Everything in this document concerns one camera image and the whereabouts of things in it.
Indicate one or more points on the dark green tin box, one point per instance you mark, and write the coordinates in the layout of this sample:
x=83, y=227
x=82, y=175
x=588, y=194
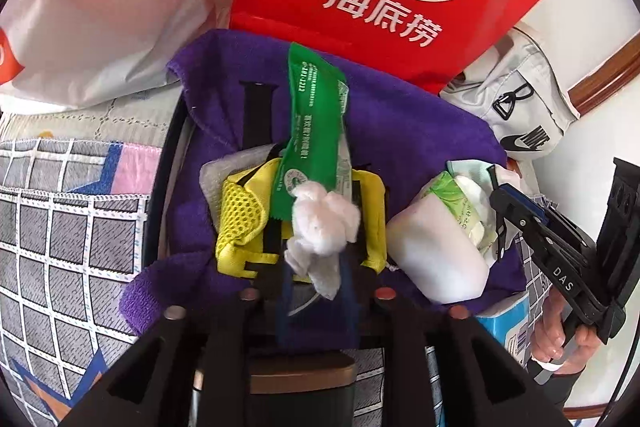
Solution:
x=300, y=397

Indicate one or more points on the green wet wipe packet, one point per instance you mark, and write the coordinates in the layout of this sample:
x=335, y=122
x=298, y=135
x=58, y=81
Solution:
x=310, y=117

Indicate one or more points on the quilted printed bed sheet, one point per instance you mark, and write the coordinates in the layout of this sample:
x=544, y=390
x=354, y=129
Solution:
x=75, y=122

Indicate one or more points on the green leaf-print packet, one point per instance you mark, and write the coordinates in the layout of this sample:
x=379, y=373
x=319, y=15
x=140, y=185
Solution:
x=450, y=192

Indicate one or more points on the yellow mesh pouch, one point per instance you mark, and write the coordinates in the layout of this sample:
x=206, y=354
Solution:
x=240, y=217

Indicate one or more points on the white padded cloth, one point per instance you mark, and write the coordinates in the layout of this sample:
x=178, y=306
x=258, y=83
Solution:
x=220, y=172

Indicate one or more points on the white sponge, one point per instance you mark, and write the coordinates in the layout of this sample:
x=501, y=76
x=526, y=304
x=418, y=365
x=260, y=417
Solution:
x=435, y=252

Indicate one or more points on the person's right hand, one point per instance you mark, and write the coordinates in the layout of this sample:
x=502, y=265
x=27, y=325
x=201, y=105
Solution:
x=550, y=332

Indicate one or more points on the grey waist bag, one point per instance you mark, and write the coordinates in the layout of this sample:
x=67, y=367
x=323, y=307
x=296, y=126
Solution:
x=520, y=107

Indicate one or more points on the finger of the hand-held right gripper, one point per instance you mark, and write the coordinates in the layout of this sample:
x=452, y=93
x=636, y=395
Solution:
x=565, y=232
x=515, y=202

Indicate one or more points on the grey checked star blanket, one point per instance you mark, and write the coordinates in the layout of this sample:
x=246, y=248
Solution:
x=65, y=257

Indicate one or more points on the person's right forearm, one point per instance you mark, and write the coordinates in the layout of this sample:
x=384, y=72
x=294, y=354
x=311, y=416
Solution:
x=557, y=387

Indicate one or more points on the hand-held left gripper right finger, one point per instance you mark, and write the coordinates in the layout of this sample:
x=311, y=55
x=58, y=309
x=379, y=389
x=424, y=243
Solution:
x=350, y=312

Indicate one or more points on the blue tissue pack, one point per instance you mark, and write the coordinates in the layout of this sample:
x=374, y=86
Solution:
x=505, y=327

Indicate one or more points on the purple towel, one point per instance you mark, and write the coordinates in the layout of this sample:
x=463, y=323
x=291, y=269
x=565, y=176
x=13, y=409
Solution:
x=400, y=132

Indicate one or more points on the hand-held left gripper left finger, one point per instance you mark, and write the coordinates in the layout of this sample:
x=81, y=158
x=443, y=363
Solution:
x=284, y=322

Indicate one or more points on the wooden door frame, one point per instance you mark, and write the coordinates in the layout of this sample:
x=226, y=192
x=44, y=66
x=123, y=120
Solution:
x=610, y=82

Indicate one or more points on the white plastic shopping bag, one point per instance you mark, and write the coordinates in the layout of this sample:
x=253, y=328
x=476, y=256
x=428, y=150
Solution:
x=110, y=7

